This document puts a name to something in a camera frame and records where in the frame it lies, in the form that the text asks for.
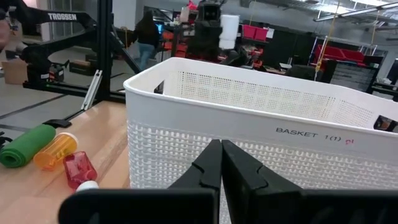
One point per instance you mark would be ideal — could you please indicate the black monitor screen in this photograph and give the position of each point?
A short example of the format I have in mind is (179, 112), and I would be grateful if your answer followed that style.
(351, 76)

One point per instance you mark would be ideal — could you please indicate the black metal table frame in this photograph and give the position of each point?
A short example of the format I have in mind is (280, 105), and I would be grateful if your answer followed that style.
(105, 46)

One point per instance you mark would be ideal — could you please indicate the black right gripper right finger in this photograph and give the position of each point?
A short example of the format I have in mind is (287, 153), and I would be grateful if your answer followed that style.
(248, 186)

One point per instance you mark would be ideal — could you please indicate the white perforated plastic basket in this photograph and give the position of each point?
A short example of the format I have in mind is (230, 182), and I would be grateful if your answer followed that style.
(280, 102)

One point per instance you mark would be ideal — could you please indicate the black office chair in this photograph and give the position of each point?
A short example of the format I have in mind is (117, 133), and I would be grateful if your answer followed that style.
(300, 73)

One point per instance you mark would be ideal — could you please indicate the red bottle with white cap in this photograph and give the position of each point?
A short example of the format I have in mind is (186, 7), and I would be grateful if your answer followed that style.
(79, 169)

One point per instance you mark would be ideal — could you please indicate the long ceiling light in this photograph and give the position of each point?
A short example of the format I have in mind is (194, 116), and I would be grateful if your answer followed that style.
(357, 11)

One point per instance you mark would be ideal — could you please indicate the white plastic bottle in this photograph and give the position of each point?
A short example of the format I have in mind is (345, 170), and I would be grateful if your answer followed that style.
(229, 28)

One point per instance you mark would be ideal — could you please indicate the red storage bins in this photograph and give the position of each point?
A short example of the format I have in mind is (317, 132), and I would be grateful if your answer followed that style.
(339, 53)
(255, 32)

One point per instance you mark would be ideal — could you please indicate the person's hand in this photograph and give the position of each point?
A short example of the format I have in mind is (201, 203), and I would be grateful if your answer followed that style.
(3, 34)

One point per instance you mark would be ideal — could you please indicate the orange pill bottle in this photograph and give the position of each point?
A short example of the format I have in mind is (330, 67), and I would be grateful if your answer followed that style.
(56, 151)

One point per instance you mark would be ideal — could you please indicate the person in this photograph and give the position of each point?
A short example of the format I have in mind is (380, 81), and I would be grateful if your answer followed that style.
(146, 34)

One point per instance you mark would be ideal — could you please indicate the black boxes on floor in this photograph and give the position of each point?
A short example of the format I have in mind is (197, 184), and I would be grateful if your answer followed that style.
(82, 67)

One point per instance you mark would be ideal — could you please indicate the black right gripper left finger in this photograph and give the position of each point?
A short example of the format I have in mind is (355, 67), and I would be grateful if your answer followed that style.
(199, 186)

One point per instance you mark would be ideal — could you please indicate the silver aluminium strip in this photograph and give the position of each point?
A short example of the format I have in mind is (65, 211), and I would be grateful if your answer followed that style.
(92, 88)

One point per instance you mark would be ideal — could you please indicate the brown cardboard box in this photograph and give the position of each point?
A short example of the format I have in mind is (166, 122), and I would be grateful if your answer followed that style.
(14, 73)

